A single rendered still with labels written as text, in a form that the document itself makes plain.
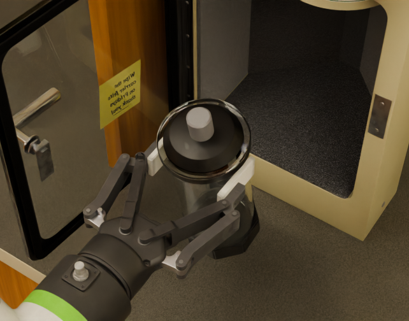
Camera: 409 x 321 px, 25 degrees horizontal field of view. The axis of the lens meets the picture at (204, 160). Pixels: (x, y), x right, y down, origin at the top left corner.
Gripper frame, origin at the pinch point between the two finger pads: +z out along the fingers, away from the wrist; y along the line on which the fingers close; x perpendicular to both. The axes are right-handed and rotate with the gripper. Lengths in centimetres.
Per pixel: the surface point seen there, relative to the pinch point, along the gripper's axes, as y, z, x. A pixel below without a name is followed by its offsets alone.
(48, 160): 17.5, -8.2, 3.4
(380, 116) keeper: -13.7, 18.7, 0.9
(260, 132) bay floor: 5.3, 23.2, 19.5
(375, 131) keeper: -13.5, 18.8, 3.9
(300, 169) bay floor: -3.2, 20.2, 19.5
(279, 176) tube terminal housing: -0.5, 19.1, 22.0
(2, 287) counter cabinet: 35, -7, 48
